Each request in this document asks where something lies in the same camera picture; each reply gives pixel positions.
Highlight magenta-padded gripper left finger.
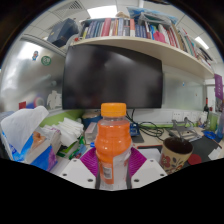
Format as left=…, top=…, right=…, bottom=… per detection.
left=59, top=147, right=101, bottom=190

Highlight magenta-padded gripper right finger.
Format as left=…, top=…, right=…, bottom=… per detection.
left=126, top=146, right=168, bottom=190

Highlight orange drink bottle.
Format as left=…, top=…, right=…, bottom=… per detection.
left=94, top=102, right=133, bottom=192

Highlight translucent purple water bottle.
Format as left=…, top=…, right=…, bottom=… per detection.
left=216, top=111, right=224, bottom=139

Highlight white handwritten paper sheet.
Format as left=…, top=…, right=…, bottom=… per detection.
left=138, top=147, right=164, bottom=164

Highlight beige floral mug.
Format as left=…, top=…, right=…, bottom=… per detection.
left=159, top=136, right=194, bottom=176

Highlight stack of white napkins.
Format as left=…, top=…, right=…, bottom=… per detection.
left=51, top=117, right=85, bottom=148

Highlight small blue box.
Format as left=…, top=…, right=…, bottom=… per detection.
left=129, top=122, right=141, bottom=138

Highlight blue tissue box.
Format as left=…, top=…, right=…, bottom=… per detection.
left=0, top=105, right=59, bottom=173

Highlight flat round red coaster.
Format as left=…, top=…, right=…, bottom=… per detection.
left=187, top=153, right=203, bottom=166

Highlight grey metal laptop stand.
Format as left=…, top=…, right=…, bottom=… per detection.
left=168, top=119, right=200, bottom=143

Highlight small white paper sheet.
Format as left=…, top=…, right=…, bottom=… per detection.
left=208, top=146, right=224, bottom=161

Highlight dark wine bottle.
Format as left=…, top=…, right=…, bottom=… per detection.
left=203, top=97, right=210, bottom=121

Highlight black computer monitor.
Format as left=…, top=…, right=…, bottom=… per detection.
left=61, top=44, right=164, bottom=111

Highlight frosted partition panel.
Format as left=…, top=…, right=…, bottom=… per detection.
left=0, top=34, right=68, bottom=114

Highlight navy blue box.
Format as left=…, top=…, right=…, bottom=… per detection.
left=46, top=18, right=80, bottom=48

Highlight black cables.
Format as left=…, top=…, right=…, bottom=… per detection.
left=125, top=109, right=166, bottom=139

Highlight coiled blue cable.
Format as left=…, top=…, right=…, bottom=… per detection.
left=203, top=129, right=219, bottom=141

